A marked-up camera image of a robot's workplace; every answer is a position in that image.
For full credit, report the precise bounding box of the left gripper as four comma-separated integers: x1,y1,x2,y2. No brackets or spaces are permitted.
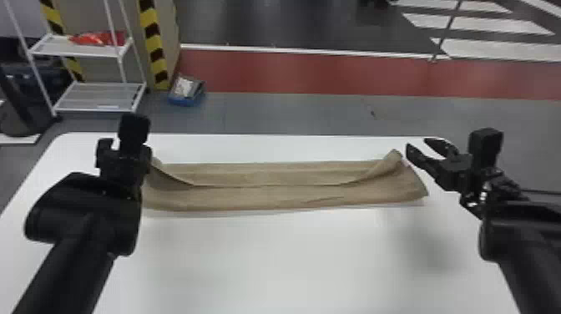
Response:
94,137,154,190

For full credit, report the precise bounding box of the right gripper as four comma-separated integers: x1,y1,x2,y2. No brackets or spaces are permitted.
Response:
405,137,476,195

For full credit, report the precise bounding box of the white shelf trolley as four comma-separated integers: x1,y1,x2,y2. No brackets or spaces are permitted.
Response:
1,0,148,118

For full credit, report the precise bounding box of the blue tray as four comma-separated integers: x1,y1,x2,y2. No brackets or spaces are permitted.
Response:
167,74,207,108

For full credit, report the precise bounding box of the red snack packet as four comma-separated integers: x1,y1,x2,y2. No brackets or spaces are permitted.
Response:
68,30,127,48

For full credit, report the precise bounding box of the beige towel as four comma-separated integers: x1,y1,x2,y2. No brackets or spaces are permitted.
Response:
140,148,430,213

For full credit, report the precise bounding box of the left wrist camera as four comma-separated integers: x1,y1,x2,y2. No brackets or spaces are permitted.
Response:
117,112,152,153

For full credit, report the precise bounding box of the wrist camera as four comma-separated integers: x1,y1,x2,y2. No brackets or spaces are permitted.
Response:
467,127,505,171
117,112,152,153

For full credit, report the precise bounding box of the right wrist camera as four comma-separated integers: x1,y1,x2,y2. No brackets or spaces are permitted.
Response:
467,127,505,171

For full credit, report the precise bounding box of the yellow black striped post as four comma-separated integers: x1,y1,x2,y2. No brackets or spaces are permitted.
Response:
38,0,87,83
137,0,172,92

